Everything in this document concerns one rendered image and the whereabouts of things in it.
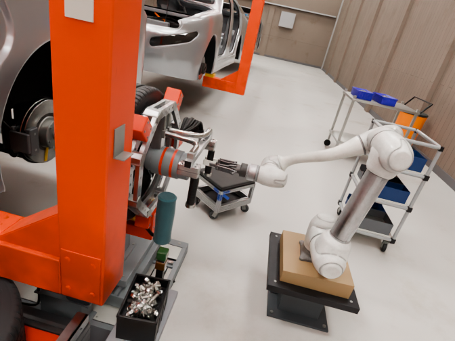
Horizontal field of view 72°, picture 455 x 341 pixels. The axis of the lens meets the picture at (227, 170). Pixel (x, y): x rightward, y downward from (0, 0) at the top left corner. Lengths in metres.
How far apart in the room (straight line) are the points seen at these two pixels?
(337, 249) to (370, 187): 0.34
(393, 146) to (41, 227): 1.33
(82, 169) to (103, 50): 0.34
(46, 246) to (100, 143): 0.48
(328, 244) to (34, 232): 1.23
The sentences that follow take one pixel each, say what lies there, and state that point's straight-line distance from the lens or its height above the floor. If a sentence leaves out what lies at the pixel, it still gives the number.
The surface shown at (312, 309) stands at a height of 0.09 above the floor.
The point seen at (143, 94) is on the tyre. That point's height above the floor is 1.16.
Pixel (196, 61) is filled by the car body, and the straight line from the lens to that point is 4.15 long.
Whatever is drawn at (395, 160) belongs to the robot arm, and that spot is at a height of 1.15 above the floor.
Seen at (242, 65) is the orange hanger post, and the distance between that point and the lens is 4.99.
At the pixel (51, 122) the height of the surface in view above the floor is 0.92.
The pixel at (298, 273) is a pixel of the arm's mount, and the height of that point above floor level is 0.38.
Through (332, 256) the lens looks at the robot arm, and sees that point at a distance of 1.62.
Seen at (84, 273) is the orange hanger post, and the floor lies 0.66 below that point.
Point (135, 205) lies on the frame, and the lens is 1.37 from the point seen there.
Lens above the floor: 1.51
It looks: 25 degrees down
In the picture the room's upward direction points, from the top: 12 degrees clockwise
